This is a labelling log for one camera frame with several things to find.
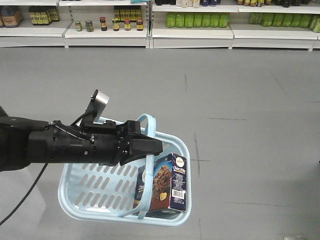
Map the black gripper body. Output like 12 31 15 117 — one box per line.
82 120 163 166

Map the light blue plastic basket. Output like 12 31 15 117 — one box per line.
58 114 192 227

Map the dark blue Chocofello cookie box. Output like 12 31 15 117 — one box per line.
145 152 187 218

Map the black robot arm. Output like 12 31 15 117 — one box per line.
0 109 163 171

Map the white supermarket shelf unit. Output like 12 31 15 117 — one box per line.
0 0 320 51

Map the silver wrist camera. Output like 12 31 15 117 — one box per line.
84 89 110 122

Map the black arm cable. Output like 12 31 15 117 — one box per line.
0 162 48 226

